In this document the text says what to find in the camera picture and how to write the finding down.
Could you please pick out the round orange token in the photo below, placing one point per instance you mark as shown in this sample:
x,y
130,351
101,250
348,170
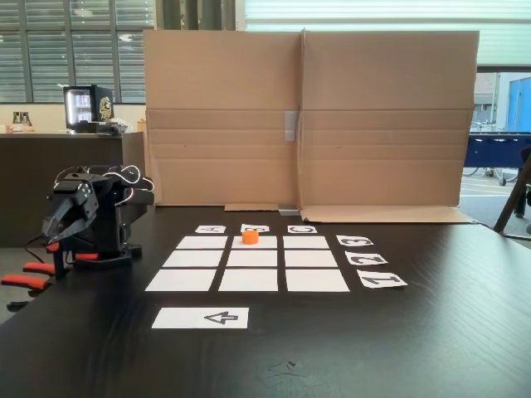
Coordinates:
x,y
250,237

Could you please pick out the white nine-square paper grid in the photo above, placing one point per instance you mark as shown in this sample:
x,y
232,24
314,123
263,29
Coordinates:
x,y
252,265

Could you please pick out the black and orange bar clamp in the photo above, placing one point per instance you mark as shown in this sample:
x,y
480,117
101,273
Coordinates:
x,y
87,256

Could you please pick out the dark wooden counter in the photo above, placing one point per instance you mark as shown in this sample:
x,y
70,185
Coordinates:
x,y
41,166

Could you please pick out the small black device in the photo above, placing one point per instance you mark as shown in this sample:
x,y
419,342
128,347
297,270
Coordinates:
x,y
108,129

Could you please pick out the flat orange box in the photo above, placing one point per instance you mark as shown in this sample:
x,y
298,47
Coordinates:
x,y
20,129

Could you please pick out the crumpled white bag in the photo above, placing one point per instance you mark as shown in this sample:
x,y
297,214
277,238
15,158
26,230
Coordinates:
x,y
124,125

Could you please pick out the bottle carrier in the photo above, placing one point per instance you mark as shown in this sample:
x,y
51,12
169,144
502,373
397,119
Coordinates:
x,y
22,119

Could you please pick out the black mini fridge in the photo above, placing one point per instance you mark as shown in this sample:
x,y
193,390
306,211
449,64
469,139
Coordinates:
x,y
103,108

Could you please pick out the paper sheet letter A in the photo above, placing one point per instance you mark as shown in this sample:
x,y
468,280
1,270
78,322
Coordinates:
x,y
201,231

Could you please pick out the white arrow paper sheet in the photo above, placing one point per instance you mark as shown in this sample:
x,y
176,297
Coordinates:
x,y
178,318

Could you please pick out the brown cardboard screen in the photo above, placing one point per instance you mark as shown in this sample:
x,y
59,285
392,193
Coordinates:
x,y
220,83
386,83

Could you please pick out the paper sheet letter B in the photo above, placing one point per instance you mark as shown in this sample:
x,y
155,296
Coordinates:
x,y
265,227

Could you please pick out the grey tape patch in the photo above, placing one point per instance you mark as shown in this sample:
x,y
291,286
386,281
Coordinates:
x,y
288,210

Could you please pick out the paper sheet letter C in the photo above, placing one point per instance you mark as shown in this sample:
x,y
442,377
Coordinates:
x,y
292,231

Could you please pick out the grey tape strip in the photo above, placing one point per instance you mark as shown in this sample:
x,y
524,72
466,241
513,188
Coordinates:
x,y
291,126

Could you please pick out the paper sheet number 3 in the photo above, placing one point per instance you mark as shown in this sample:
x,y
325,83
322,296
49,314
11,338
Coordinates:
x,y
344,239

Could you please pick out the paper sheet number 2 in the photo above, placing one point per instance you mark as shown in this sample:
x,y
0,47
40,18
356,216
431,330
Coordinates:
x,y
379,261

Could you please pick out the paper sheet number 1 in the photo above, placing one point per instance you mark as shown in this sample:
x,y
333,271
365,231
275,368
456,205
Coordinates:
x,y
396,282

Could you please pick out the dark tripod leg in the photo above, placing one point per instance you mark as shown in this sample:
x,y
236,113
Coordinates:
x,y
512,199

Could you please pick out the blue container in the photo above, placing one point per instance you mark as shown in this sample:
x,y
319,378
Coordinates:
x,y
520,103

